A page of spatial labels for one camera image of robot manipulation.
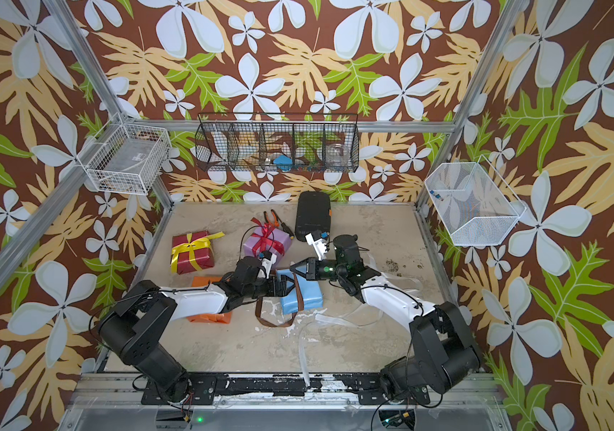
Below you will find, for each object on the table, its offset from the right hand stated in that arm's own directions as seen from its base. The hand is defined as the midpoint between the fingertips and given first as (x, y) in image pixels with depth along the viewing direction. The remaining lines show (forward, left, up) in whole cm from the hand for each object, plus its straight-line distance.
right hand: (290, 268), depth 78 cm
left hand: (+3, +1, -13) cm, 13 cm away
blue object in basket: (+37, +3, +11) cm, 38 cm away
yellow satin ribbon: (+15, +37, -11) cm, 42 cm away
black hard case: (+38, -8, -17) cm, 42 cm away
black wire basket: (+47, +6, +13) cm, 49 cm away
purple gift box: (+22, +7, -11) cm, 26 cm away
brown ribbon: (-3, +12, -18) cm, 22 cm away
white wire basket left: (+33, +54, +17) cm, 65 cm away
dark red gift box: (+12, +33, -12) cm, 37 cm away
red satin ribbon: (+23, +10, -10) cm, 28 cm away
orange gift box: (-10, +24, -13) cm, 29 cm away
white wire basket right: (+18, -58, +8) cm, 62 cm away
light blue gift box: (-1, -6, -11) cm, 13 cm away
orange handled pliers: (+34, +8, -18) cm, 39 cm away
